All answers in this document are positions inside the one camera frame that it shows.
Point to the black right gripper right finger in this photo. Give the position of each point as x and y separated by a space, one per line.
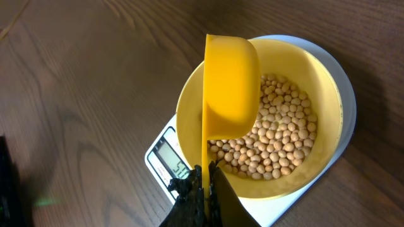
226 210

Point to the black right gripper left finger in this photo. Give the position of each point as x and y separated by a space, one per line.
188 209

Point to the pale yellow bowl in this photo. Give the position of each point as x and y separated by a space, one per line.
311 75

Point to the yellow plastic measuring scoop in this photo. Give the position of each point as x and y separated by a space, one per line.
231 83

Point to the soybeans in bowl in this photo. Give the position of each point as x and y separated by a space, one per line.
281 138

